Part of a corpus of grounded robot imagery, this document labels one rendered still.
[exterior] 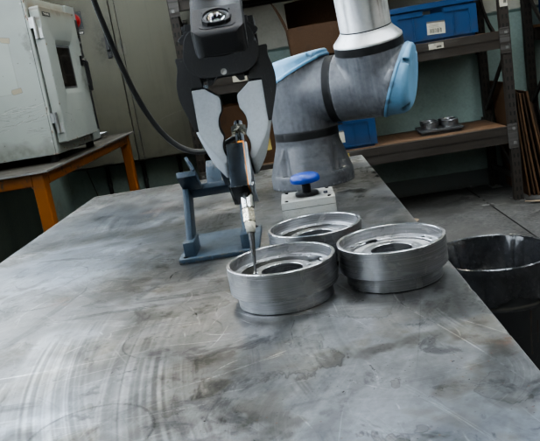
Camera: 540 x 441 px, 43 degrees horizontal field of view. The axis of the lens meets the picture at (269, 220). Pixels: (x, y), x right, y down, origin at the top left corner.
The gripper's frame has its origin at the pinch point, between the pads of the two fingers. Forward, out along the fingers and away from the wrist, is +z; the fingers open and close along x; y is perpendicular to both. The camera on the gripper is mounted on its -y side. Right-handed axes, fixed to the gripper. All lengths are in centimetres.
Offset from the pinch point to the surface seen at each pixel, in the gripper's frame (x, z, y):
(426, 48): -90, -3, 342
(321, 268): -6.2, 9.5, -8.0
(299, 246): -4.5, 9.4, 0.2
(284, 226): -3.0, 9.6, 10.9
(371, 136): -54, 43, 350
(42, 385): 17.6, 13.0, -16.7
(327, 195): -8.9, 8.6, 20.0
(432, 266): -16.2, 11.1, -7.4
